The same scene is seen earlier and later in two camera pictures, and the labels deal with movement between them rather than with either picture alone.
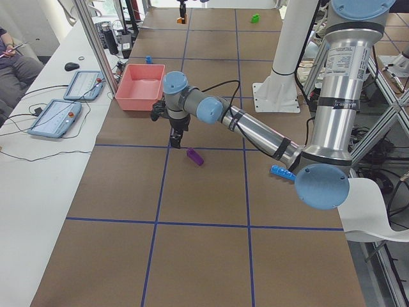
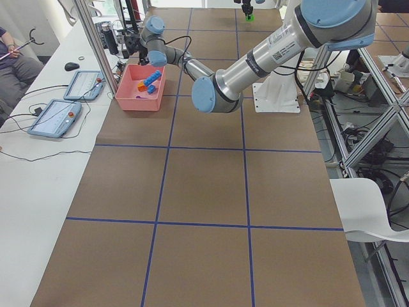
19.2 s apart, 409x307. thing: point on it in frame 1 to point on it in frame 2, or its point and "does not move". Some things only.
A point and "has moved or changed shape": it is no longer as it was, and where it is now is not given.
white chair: [363, 215] does not move
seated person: [17, 72] does not move
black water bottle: [110, 39] does not move
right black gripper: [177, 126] to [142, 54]
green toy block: [255, 18] has moved or changed shape
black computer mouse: [70, 66] does not move
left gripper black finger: [183, 11] to [247, 9]
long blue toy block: [278, 171] to [152, 77]
